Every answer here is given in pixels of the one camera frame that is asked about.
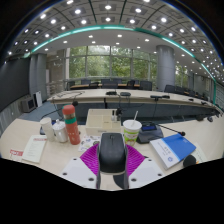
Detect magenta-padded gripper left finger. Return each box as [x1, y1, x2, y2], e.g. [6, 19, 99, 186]
[60, 143, 101, 190]

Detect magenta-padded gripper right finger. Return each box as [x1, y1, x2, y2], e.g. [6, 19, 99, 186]
[123, 143, 165, 190]

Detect black computer mouse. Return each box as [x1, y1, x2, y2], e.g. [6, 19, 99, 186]
[97, 132, 129, 176]

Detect colourful sticker sheet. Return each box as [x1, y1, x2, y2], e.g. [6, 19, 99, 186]
[78, 134, 102, 153]

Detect blue and white book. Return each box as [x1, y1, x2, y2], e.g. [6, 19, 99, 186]
[149, 133, 197, 170]

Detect black gooseneck microphone unit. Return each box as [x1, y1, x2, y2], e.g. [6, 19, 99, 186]
[39, 100, 80, 136]
[136, 121, 186, 145]

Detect printed paper cup with straw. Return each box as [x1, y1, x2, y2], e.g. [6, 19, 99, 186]
[122, 110, 143, 147]

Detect white lidded mug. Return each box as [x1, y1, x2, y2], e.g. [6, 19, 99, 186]
[52, 119, 69, 144]

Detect red bottle with green band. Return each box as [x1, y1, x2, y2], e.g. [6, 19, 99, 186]
[62, 104, 82, 146]

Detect white paper booklet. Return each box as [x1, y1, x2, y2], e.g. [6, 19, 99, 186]
[21, 134, 48, 164]

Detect beige cardboard box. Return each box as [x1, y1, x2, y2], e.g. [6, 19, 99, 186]
[85, 108, 122, 137]

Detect white paper sheet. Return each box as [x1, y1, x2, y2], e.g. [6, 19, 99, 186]
[191, 142, 209, 164]

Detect white standing board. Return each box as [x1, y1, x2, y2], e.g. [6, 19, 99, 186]
[34, 90, 44, 108]

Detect white box appliance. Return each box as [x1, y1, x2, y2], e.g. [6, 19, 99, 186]
[20, 96, 37, 113]

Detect black microphone units on far desks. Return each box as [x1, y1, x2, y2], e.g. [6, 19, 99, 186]
[105, 89, 214, 122]

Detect dark office chairs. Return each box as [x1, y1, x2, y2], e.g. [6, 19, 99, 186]
[66, 78, 214, 101]

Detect ceiling lights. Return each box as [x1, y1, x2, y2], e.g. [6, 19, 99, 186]
[6, 0, 224, 88]

